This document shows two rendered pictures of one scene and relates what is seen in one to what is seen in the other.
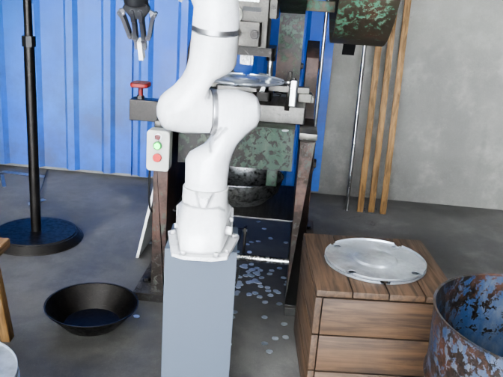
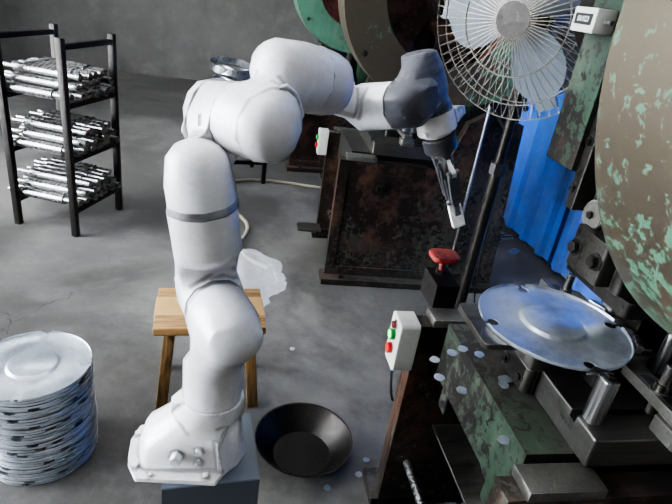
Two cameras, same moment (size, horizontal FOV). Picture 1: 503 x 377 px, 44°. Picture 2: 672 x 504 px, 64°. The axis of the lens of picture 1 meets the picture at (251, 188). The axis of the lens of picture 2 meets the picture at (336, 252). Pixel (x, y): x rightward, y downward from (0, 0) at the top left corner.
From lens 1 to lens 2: 163 cm
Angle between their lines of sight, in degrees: 68
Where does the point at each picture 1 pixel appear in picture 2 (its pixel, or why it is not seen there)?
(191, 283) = not seen: hidden behind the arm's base
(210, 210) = (172, 418)
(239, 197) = not seen: hidden behind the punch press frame
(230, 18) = (171, 192)
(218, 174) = (187, 386)
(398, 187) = not seen: outside the picture
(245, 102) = (205, 321)
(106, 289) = (345, 442)
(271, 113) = (554, 404)
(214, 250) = (141, 460)
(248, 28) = (591, 246)
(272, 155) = (495, 462)
